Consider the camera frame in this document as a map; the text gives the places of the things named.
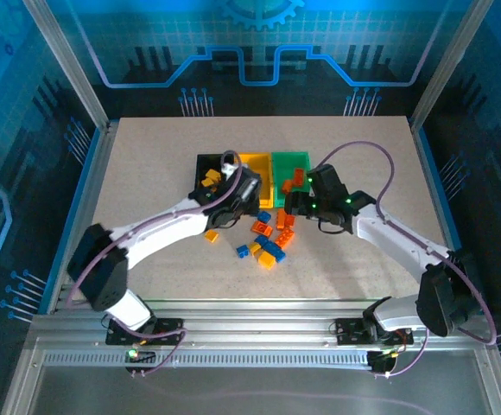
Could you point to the orange lego brick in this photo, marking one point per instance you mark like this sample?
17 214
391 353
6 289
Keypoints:
287 186
284 237
290 221
261 228
281 219
297 175

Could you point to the yellow lego brick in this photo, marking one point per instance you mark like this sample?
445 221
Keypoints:
207 182
211 235
267 259
255 247
212 174

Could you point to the blue lego brick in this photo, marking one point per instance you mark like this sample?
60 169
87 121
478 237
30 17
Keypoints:
261 240
264 216
242 251
275 251

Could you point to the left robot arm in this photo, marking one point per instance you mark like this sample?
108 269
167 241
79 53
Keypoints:
164 229

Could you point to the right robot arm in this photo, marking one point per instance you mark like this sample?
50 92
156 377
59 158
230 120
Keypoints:
397 242

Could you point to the yellow plastic bin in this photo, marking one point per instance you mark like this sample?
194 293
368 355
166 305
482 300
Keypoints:
261 173

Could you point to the green plastic bin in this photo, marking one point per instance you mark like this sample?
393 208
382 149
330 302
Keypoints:
285 166

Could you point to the black plastic bin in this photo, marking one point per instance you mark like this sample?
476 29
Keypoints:
203 162

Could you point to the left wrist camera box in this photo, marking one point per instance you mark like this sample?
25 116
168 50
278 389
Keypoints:
229 169

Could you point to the aluminium side rail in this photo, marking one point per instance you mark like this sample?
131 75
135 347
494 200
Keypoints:
99 173
432 181

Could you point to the aluminium front frame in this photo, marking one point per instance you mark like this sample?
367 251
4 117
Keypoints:
255 328

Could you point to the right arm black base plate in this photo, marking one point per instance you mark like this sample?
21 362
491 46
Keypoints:
347 330

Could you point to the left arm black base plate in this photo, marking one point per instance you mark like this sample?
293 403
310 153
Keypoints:
170 328

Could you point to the aluminium corner post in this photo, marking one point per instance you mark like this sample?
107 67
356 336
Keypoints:
449 65
69 65

